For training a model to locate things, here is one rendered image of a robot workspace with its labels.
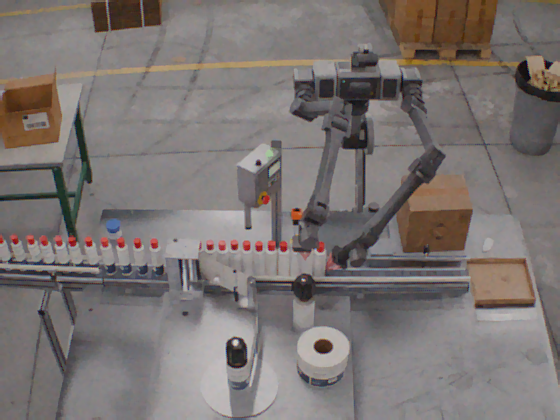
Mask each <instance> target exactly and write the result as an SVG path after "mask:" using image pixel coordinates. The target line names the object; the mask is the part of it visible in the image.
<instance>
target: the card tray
mask: <svg viewBox="0 0 560 420"><path fill-rule="evenodd" d="M528 264H529V262H528V260H527V257H491V258H479V257H471V261H467V266H468V270H469V272H468V274H469V276H470V277H471V280H470V283H471V288H472V292H473V293H472V296H473V301H474V305H487V304H491V305H511V304H533V303H535V302H536V300H537V297H536V293H535V288H534V284H533V281H532V276H531V272H530V269H529V266H528Z"/></svg>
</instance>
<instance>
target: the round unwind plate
mask: <svg viewBox="0 0 560 420"><path fill-rule="evenodd" d="M225 358H226V357H224V358H222V359H220V360H217V361H215V362H214V363H212V364H211V365H210V366H209V367H208V368H207V370H206V371H204V373H203V375H202V378H201V379H202V381H201V394H202V396H203V399H204V400H205V402H206V404H207V405H208V406H210V407H211V408H212V409H213V410H215V411H216V412H218V413H220V414H222V415H225V416H228V417H233V418H243V417H249V416H252V415H255V414H259V413H261V412H262V411H263V410H265V409H266V408H267V407H268V406H270V405H271V404H272V402H273V401H274V399H275V397H276V395H277V392H278V380H277V376H276V374H275V372H274V370H272V369H271V367H270V366H269V365H268V364H266V363H265V362H264V361H262V360H260V359H258V358H256V357H255V359H254V364H253V368H252V373H251V378H250V389H249V391H248V392H246V393H242V394H236V393H233V392H232V391H230V390H229V388H228V377H227V366H226V359H225Z"/></svg>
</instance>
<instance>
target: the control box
mask: <svg viewBox="0 0 560 420"><path fill-rule="evenodd" d="M268 150H271V147H270V146H268V145H266V144H264V143H262V144H261V145H260V146H258V147H257V148H256V149H255V150H254V151H252V152H251V153H250V154H249V155H248V156H246V157H245V158H244V159H243V160H241V161H239V162H238V163H237V164H236V171H237V192H238V200H239V201H241V202H243V203H245V204H247V205H250V206H252V207H254V208H256V209H257V208H259V207H260V206H261V205H262V204H263V201H261V199H262V197H263V196H267V195H268V196H270V197H271V196H272V195H273V194H275V193H276V192H277V191H278V190H279V189H280V188H281V177H280V179H279V180H278V181H277V182H276V183H275V184H274V185H272V186H271V187H270V188H269V189H268V181H269V180H271V179H272V177H273V176H274V175H275V174H276V173H277V172H278V171H280V170H281V168H280V169H278V170H277V171H276V172H275V173H274V174H273V175H272V176H270V177H269V179H268V167H269V166H270V165H271V164H272V163H273V162H275V161H276V160H277V159H278V158H279V157H281V153H280V152H278V150H275V152H272V154H273V156H272V157H267V156H266V153H267V151H268ZM257 159H261V161H262V165H261V166H256V160H257Z"/></svg>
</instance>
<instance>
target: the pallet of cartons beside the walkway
mask: <svg viewBox="0 0 560 420"><path fill-rule="evenodd" d="M379 3H380V6H381V8H382V11H383V13H384V16H385V17H386V19H387V20H388V23H389V26H390V28H391V30H392V33H393V36H394V38H395V40H396V42H397V44H398V46H399V49H400V52H401V56H402V58H403V59H407V60H415V57H414V51H415V50H431V49H434V50H436V51H437V54H438V56H439V58H440V59H450V60H455V57H456V52H457V50H475V52H476V54H477V56H478V58H479V59H484V60H490V57H491V47H492V45H491V44H490V42H491V37H492V35H493V28H494V24H495V22H494V20H495V18H496V15H497V14H496V11H497V7H498V5H497V3H498V0H379Z"/></svg>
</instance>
